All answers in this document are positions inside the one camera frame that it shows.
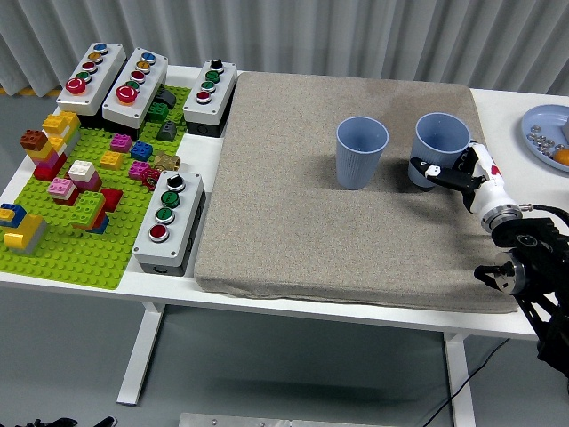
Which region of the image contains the pink red brick stack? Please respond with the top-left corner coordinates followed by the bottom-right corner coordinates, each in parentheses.
top-left (47, 176), bottom-right (79, 206)

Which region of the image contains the grey-brown fabric mat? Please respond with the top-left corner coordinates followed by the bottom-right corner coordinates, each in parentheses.
top-left (194, 71), bottom-right (527, 315)

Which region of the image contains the green studded baseplate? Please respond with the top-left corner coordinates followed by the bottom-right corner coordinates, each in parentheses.
top-left (0, 84), bottom-right (193, 291)

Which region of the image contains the dark green toy brick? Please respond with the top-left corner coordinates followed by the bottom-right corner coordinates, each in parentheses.
top-left (147, 101), bottom-right (170, 123)

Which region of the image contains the white pink brick stack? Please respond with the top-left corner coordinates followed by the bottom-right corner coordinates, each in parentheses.
top-left (68, 159), bottom-right (103, 193)

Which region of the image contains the brown toy brick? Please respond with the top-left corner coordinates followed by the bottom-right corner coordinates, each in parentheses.
top-left (19, 129), bottom-right (48, 151)

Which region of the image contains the yellow toy brick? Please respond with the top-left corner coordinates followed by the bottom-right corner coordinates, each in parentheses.
top-left (99, 150), bottom-right (124, 171)

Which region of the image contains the white pleated curtain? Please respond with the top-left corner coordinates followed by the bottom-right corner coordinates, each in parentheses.
top-left (0, 0), bottom-right (569, 97)

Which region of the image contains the blue ribbed plastic cup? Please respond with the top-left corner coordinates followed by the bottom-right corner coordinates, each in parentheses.
top-left (407, 112), bottom-right (472, 192)
top-left (335, 116), bottom-right (391, 191)

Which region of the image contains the white table leg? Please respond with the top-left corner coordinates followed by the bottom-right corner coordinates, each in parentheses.
top-left (442, 331), bottom-right (477, 427)
top-left (116, 302), bottom-right (166, 406)

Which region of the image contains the grey four-button control box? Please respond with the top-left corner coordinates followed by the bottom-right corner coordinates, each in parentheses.
top-left (132, 169), bottom-right (208, 278)
top-left (181, 59), bottom-right (238, 138)

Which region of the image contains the yellow white red brick tower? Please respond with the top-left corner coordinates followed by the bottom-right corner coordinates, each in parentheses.
top-left (31, 110), bottom-right (82, 181)

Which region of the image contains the brass pipe fitting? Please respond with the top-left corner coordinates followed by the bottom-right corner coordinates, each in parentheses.
top-left (154, 152), bottom-right (181, 173)

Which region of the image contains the black floor cable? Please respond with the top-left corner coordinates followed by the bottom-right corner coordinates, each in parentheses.
top-left (420, 338), bottom-right (511, 427)

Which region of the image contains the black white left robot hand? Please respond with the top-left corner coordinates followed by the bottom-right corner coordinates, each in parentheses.
top-left (17, 415), bottom-right (118, 427)

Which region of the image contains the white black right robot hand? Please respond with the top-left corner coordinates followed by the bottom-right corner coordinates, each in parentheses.
top-left (408, 141), bottom-right (519, 220)

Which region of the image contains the grey five-button control box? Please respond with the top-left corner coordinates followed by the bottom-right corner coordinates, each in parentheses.
top-left (101, 46), bottom-right (169, 141)
top-left (55, 42), bottom-right (128, 131)

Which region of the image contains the green orange blue brick stack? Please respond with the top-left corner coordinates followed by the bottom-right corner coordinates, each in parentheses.
top-left (68, 190), bottom-right (110, 236)

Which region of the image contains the blue toy brick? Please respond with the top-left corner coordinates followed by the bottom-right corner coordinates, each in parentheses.
top-left (130, 140), bottom-right (154, 162)

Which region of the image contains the blue yellow grey brick stack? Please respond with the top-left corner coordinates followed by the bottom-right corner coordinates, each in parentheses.
top-left (0, 203), bottom-right (48, 256)

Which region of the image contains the light blue plate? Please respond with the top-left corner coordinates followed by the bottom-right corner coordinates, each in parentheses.
top-left (520, 103), bottom-right (569, 173)

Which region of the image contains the red toy brick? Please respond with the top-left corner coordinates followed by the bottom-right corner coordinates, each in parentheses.
top-left (100, 188), bottom-right (124, 212)

